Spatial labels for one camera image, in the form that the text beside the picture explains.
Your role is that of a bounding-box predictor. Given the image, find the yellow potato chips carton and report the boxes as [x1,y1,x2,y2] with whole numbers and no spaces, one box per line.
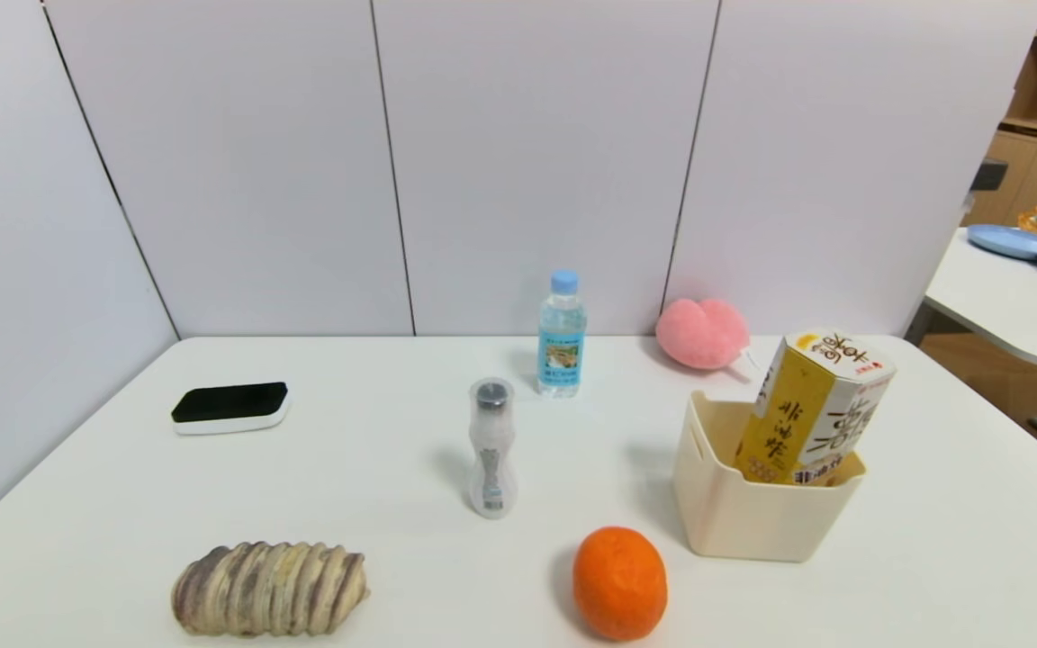
[735,328,897,488]

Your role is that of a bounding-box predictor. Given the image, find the cream plastic storage box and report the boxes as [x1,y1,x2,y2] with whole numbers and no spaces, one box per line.
[672,389,868,564]

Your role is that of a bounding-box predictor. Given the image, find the clear water bottle blue cap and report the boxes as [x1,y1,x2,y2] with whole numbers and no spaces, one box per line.
[537,270,588,399]

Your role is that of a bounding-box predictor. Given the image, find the white bottle with grey cap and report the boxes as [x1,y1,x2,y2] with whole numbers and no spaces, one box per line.
[468,377,519,520]

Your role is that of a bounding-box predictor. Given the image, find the pink plush peach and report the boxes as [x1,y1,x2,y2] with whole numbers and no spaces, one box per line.
[655,298,762,375]

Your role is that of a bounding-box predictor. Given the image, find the orange fruit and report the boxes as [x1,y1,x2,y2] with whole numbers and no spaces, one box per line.
[572,526,669,643]

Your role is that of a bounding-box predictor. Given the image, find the black white board eraser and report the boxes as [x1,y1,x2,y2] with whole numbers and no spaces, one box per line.
[170,382,293,437]

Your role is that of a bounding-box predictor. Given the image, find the striped brown bread loaf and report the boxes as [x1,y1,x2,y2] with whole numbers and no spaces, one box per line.
[171,541,371,638]

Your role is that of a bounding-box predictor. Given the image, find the white side table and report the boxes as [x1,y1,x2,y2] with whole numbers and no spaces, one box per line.
[904,227,1037,370]

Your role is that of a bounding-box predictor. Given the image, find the small black device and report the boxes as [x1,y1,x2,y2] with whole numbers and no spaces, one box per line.
[970,158,1009,193]

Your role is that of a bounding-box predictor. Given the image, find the blue plate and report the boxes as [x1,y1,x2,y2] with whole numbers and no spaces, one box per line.
[967,224,1037,261]

